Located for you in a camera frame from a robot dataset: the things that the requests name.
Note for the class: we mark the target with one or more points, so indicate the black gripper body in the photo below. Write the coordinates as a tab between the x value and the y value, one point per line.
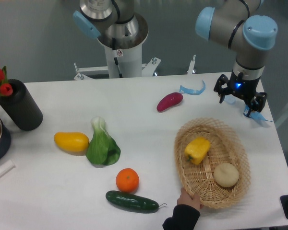
241	86

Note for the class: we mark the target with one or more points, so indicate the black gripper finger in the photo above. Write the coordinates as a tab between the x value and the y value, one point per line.
255	103
219	87

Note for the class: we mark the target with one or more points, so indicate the woven wicker basket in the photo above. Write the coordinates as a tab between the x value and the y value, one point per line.
225	147

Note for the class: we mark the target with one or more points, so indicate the black sleeved forearm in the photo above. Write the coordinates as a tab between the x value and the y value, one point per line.
184	217

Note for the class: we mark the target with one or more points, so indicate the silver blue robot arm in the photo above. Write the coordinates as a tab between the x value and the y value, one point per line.
122	32

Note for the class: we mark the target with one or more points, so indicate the yellow bell pepper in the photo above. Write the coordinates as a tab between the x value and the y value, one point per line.
197	150

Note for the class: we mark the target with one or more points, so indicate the person's hand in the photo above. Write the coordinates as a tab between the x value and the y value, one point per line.
193	201

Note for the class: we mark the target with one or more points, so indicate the blue tape strip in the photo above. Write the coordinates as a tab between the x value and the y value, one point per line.
184	90

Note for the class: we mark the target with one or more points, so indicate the beige round bun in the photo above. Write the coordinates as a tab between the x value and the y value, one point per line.
226	175

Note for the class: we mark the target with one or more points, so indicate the orange tangerine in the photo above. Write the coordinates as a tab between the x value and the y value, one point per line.
127	180

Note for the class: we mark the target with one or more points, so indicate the green bok choy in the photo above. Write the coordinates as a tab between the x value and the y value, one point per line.
103	149

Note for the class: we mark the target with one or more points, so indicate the green cucumber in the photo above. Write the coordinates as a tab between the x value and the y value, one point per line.
132	203

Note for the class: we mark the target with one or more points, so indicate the yellow mango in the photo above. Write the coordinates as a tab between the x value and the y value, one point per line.
71	141

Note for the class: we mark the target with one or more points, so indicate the black cylindrical vase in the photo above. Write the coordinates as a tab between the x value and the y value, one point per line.
21	107

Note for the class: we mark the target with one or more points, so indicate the white flat strip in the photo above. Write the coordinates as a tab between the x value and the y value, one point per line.
6	167

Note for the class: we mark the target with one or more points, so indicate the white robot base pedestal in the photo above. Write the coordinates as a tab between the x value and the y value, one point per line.
124	63

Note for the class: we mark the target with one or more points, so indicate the white metal mounting frame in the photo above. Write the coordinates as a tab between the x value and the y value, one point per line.
149	69

